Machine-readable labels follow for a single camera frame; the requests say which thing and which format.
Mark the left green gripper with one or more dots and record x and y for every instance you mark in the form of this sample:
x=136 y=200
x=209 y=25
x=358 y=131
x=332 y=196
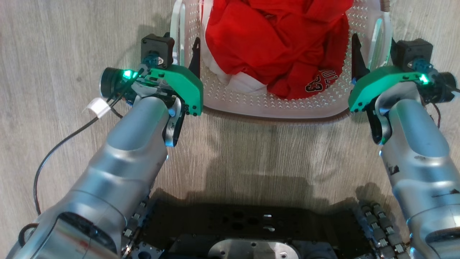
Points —
x=185 y=84

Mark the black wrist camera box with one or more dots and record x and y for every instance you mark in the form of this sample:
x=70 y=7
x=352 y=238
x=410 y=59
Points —
x=157 y=46
x=411 y=50

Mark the right green gripper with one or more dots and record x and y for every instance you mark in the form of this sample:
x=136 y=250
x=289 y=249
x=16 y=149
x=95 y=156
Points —
x=381 y=81

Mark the red sports jersey garment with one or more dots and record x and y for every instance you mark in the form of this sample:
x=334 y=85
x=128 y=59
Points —
x=273 y=43

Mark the white perforated plastic laundry basket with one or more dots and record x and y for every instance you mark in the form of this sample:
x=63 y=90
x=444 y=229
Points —
x=273 y=106

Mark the right black wrist camera box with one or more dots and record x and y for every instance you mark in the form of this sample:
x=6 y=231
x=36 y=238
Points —
x=411 y=50

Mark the white tape tag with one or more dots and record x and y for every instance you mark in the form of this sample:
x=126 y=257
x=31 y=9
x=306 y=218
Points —
x=97 y=107

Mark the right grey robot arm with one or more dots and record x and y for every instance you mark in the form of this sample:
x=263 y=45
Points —
x=417 y=151

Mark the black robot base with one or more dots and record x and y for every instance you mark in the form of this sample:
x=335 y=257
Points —
x=258 y=230

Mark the white cloth garment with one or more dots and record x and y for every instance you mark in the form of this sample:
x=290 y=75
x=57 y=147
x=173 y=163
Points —
x=244 y=83

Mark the left black wrist camera box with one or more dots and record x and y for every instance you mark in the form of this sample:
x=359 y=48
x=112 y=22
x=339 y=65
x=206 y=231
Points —
x=157 y=46

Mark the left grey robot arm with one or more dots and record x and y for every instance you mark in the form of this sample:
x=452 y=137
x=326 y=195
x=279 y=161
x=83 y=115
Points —
x=122 y=162

